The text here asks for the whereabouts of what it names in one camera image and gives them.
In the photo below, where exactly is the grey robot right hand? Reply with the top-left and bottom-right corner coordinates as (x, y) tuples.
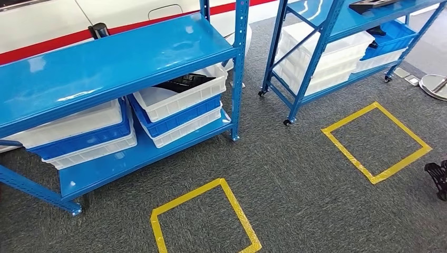
(424, 160), (447, 202)

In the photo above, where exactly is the black part in bin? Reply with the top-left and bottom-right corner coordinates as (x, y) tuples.
(153, 73), (216, 94)
(365, 25), (387, 49)

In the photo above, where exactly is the blue metal shelf rack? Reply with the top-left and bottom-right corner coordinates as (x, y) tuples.
(0, 0), (251, 217)
(257, 0), (447, 127)

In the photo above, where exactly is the black plastic car part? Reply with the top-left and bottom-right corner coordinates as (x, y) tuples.
(348, 0), (401, 15)

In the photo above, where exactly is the round silver stand base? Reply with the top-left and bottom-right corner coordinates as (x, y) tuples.
(418, 73), (447, 102)

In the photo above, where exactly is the yellow floor tape square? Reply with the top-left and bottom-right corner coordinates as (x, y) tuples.
(150, 178), (263, 253)
(320, 101), (433, 186)

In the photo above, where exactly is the black cylindrical post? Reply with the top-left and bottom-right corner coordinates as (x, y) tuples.
(88, 22), (111, 40)

